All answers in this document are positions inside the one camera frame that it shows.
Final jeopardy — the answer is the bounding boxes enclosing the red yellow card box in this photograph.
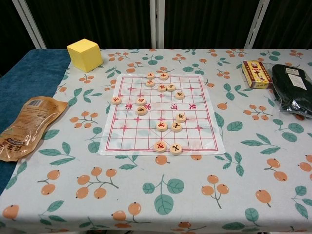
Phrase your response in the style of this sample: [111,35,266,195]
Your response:
[241,60,274,89]

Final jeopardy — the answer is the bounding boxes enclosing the yellow foam cube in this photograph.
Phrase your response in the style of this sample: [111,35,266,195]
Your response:
[67,38,103,73]

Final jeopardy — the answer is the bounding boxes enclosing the black socks in plastic pack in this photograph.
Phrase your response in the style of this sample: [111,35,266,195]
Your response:
[270,63,312,118]

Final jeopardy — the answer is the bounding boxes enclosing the black pleated curtain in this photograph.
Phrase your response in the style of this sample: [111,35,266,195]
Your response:
[0,0,312,76]

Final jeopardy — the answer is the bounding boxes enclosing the floral print tablecloth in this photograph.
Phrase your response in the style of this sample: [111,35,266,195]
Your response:
[0,48,312,234]

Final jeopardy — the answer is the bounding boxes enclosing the white metal frame post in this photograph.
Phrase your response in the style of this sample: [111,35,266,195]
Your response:
[244,0,270,48]
[12,0,47,49]
[149,0,166,48]

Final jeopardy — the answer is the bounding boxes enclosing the brown snack bag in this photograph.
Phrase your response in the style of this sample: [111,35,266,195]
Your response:
[0,96,69,162]

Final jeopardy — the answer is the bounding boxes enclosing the white chinese chess board sheet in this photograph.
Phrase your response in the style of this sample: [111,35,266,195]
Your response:
[97,73,226,157]

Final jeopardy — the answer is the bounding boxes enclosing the blue table cover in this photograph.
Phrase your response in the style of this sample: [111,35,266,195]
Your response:
[0,49,72,194]

